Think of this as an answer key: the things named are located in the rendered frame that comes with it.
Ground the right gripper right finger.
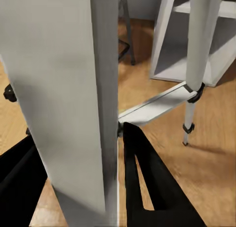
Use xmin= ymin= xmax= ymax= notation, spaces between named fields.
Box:
xmin=123 ymin=122 xmax=207 ymax=227

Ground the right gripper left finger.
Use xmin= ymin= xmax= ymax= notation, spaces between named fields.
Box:
xmin=0 ymin=134 xmax=48 ymax=227

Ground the camera tripod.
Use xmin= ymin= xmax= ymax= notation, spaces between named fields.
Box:
xmin=0 ymin=0 xmax=222 ymax=227

